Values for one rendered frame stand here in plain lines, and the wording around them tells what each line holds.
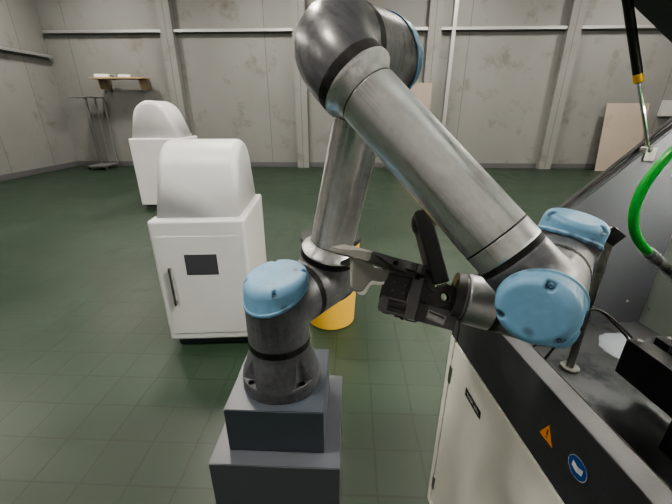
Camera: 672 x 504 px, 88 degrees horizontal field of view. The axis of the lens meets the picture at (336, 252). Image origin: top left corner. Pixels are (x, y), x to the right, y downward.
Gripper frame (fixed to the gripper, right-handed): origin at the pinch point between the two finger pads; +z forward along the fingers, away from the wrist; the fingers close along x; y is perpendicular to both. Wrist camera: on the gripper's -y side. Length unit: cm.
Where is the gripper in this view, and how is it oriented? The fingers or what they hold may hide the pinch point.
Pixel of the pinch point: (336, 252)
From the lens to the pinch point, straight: 55.1
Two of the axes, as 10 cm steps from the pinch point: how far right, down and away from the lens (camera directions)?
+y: -2.6, 9.6, -1.2
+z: -9.6, -2.4, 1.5
